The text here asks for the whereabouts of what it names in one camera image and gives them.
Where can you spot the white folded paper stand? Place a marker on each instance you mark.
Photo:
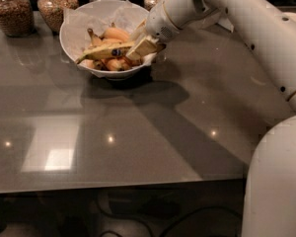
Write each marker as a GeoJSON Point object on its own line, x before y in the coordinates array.
{"type": "Point", "coordinates": [226, 24]}

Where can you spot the leftmost glass grain jar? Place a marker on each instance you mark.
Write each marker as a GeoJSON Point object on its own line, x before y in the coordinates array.
{"type": "Point", "coordinates": [16, 18]}

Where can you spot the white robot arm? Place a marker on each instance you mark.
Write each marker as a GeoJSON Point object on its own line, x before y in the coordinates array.
{"type": "Point", "coordinates": [270, 198]}

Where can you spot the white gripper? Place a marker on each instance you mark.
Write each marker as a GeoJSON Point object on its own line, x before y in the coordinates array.
{"type": "Point", "coordinates": [158, 24]}

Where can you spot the white ceramic bowl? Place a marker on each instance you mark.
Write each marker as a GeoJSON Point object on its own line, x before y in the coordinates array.
{"type": "Point", "coordinates": [117, 75]}

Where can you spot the large yellow spotted banana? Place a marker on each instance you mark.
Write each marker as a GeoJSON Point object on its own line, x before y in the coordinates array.
{"type": "Point", "coordinates": [104, 51]}

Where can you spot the white paper bowl liner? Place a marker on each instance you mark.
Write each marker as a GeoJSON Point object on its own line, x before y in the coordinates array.
{"type": "Point", "coordinates": [98, 16]}

